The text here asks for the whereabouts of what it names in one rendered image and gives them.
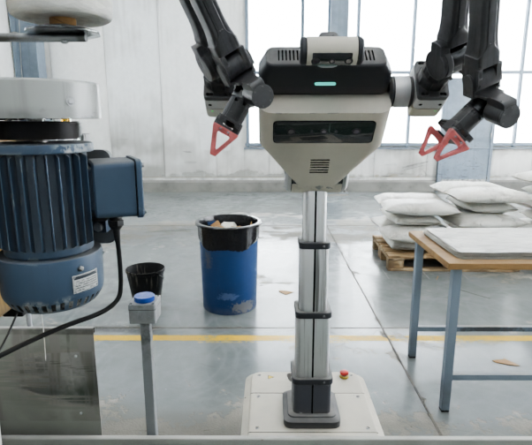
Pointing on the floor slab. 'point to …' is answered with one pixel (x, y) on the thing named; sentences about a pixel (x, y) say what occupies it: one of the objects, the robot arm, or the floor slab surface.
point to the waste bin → (229, 263)
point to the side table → (475, 325)
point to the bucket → (145, 277)
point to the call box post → (148, 379)
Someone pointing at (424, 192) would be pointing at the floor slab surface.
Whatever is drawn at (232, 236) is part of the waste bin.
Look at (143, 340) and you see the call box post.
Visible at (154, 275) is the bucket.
